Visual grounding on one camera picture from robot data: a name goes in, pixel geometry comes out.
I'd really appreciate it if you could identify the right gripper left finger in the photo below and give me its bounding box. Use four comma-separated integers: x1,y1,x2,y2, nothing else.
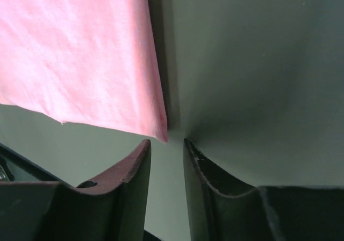
1,139,151,240

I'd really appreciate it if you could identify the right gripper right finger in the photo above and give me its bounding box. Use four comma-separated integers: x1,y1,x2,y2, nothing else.
183,139,343,240

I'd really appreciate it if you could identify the pink t shirt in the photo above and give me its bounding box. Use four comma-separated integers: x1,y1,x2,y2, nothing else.
1,0,168,142

